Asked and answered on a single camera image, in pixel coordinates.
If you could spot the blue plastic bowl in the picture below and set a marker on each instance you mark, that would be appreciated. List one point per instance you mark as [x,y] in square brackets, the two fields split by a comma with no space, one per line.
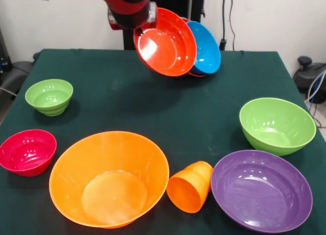
[207,52]

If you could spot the purple plastic bowl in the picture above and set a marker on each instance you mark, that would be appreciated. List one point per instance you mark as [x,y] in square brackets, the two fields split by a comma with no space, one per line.
[261,191]

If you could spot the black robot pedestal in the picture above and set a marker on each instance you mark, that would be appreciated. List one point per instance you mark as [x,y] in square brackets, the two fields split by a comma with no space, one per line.
[178,1]

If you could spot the red-orange plastic bowl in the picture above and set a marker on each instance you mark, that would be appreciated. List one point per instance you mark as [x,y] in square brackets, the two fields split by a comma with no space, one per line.
[196,75]
[165,49]

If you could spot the orange plastic cup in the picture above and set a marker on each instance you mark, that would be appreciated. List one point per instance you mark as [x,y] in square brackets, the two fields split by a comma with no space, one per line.
[188,191]

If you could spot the pink plastic bowl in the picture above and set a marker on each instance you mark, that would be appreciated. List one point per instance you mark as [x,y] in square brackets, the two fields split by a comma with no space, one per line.
[28,153]

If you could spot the large green plastic bowl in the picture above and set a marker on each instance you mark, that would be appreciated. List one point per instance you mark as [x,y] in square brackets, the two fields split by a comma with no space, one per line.
[277,128]

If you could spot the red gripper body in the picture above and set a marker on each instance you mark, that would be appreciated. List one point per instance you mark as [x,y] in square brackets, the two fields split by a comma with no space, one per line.
[119,27]

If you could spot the black wheeled base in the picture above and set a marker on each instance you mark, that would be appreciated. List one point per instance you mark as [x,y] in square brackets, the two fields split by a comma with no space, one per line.
[15,74]
[305,77]

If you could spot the dark green tablecloth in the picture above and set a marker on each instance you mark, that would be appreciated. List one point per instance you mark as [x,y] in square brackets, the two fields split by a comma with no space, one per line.
[152,105]

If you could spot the small green plastic bowl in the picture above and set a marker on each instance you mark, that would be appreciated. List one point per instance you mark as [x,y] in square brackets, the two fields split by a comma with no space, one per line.
[49,107]

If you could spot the large orange plastic bowl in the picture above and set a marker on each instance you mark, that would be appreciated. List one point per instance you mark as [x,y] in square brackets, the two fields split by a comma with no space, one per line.
[109,169]

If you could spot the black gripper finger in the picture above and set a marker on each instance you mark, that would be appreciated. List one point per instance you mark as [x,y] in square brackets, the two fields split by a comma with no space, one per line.
[140,32]

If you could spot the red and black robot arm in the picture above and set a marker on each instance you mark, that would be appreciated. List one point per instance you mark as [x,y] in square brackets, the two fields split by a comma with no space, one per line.
[127,6]

